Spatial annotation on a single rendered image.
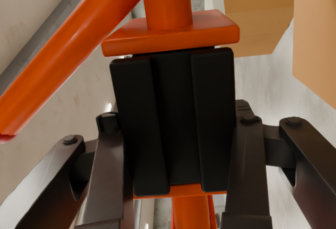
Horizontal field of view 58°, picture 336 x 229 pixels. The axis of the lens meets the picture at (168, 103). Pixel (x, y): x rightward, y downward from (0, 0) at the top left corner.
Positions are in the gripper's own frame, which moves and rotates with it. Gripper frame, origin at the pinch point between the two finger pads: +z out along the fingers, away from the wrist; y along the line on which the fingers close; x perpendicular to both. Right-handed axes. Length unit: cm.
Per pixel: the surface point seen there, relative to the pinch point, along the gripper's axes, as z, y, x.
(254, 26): 146, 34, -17
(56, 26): 577, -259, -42
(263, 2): 135, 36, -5
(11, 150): 371, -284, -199
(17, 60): 442, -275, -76
